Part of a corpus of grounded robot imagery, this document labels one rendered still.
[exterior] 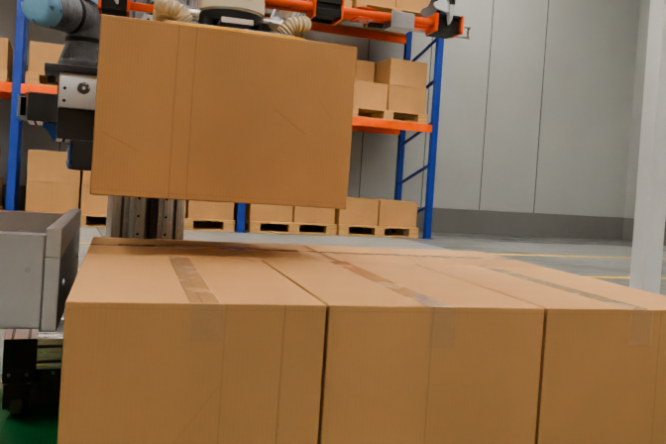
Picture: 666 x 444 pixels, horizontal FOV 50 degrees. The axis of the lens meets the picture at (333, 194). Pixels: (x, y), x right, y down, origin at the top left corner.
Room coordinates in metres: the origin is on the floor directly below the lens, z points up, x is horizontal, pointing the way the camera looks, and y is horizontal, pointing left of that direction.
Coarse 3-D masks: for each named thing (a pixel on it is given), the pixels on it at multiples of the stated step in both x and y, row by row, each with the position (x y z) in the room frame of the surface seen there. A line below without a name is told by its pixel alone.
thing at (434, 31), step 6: (432, 18) 2.02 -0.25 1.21; (438, 18) 2.00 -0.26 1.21; (444, 18) 2.02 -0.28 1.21; (456, 18) 2.02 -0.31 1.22; (462, 18) 2.02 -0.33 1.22; (438, 24) 2.01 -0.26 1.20; (444, 24) 2.02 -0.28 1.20; (450, 24) 2.02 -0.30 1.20; (456, 24) 2.03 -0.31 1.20; (462, 24) 2.02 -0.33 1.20; (426, 30) 2.06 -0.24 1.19; (432, 30) 2.02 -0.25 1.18; (438, 30) 2.01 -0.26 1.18; (444, 30) 2.01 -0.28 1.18; (450, 30) 2.02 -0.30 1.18; (456, 30) 2.03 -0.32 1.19; (462, 30) 2.02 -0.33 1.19; (438, 36) 2.07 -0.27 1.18; (444, 36) 2.07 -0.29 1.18; (450, 36) 2.06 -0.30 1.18; (456, 36) 2.06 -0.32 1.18
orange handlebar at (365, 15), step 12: (276, 0) 1.89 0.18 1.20; (288, 0) 1.90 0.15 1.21; (300, 0) 1.91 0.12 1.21; (300, 12) 1.96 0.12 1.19; (348, 12) 1.94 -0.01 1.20; (360, 12) 1.95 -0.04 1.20; (372, 12) 1.96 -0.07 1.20; (384, 12) 1.97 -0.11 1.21; (420, 24) 2.01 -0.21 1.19; (432, 24) 2.01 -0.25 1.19
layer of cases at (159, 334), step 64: (128, 256) 1.61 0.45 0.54; (192, 256) 1.69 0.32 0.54; (256, 256) 1.77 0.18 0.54; (320, 256) 1.87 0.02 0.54; (384, 256) 1.98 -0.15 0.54; (448, 256) 2.10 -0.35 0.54; (64, 320) 1.04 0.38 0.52; (128, 320) 1.06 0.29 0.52; (192, 320) 1.09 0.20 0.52; (256, 320) 1.12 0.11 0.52; (320, 320) 1.15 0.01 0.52; (384, 320) 1.18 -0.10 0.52; (448, 320) 1.21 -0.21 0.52; (512, 320) 1.25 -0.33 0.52; (576, 320) 1.28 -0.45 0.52; (640, 320) 1.32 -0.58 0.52; (64, 384) 1.04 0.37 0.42; (128, 384) 1.07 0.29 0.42; (192, 384) 1.09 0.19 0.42; (256, 384) 1.12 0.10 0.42; (320, 384) 1.15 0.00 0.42; (384, 384) 1.18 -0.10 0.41; (448, 384) 1.21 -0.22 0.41; (512, 384) 1.25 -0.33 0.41; (576, 384) 1.28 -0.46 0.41; (640, 384) 1.32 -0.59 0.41
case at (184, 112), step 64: (128, 64) 1.61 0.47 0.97; (192, 64) 1.65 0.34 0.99; (256, 64) 1.70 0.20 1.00; (320, 64) 1.74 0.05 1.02; (128, 128) 1.61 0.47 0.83; (192, 128) 1.65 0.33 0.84; (256, 128) 1.70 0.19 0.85; (320, 128) 1.74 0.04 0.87; (128, 192) 1.61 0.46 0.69; (192, 192) 1.66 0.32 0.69; (256, 192) 1.70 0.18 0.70; (320, 192) 1.74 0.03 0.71
